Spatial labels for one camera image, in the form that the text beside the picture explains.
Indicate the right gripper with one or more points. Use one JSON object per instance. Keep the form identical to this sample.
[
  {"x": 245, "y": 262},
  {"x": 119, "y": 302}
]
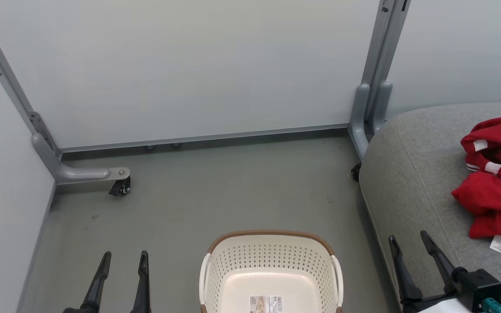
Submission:
[{"x": 437, "y": 304}]

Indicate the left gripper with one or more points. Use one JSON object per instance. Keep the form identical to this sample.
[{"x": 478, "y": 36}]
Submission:
[{"x": 74, "y": 310}]

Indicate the red and white garment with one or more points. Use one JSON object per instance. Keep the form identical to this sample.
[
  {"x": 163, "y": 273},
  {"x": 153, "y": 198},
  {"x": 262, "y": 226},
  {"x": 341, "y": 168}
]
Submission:
[{"x": 494, "y": 200}]

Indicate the cream perforated laundry basket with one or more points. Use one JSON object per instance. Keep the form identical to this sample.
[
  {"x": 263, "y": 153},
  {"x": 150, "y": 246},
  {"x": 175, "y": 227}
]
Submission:
[{"x": 242, "y": 287}]

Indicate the printed basket label sticker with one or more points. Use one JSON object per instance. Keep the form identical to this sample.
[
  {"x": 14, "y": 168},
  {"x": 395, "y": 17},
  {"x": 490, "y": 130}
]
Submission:
[{"x": 266, "y": 304}]

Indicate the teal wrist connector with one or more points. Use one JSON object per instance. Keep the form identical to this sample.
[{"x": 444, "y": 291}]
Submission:
[{"x": 494, "y": 306}]

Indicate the grey fabric sofa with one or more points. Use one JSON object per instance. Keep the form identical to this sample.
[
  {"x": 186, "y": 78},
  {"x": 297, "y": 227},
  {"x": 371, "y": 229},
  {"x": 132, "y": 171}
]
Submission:
[{"x": 415, "y": 174}]

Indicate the black caster wheel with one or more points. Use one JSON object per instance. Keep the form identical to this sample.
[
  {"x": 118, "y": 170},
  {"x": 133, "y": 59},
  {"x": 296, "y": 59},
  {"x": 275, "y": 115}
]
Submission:
[
  {"x": 355, "y": 172},
  {"x": 121, "y": 188}
]

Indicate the white partition panel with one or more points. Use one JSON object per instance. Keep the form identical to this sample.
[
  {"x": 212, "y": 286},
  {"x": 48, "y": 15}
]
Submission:
[
  {"x": 463, "y": 52},
  {"x": 189, "y": 65},
  {"x": 2, "y": 195}
]

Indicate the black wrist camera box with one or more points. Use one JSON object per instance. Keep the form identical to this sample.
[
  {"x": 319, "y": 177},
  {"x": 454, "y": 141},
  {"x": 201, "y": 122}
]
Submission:
[{"x": 483, "y": 282}]

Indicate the grey partition bottom rail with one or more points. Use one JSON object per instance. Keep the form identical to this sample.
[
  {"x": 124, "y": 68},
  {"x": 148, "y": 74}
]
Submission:
[{"x": 189, "y": 140}]

